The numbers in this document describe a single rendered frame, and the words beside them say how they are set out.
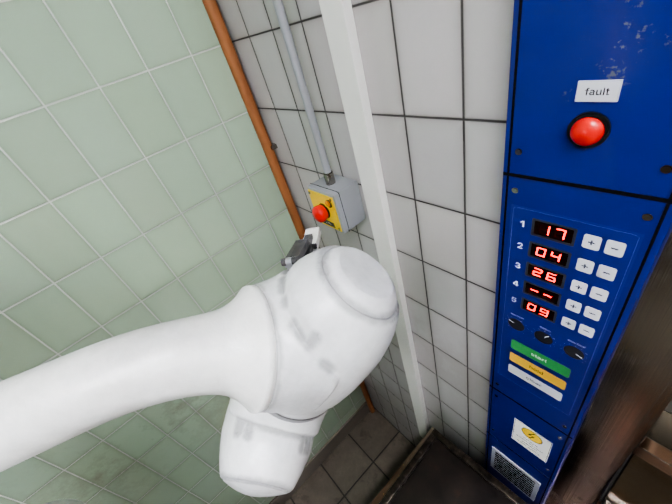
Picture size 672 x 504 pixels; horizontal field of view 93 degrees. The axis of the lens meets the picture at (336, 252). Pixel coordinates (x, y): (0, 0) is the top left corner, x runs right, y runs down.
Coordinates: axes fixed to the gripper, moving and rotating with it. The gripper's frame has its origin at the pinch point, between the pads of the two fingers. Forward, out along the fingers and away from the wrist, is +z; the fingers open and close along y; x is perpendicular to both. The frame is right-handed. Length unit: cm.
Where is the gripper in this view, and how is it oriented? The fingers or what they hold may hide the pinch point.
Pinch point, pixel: (311, 240)
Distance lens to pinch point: 64.2
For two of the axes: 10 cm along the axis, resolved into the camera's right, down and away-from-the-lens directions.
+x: 9.6, -1.5, -2.2
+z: 0.8, -6.3, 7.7
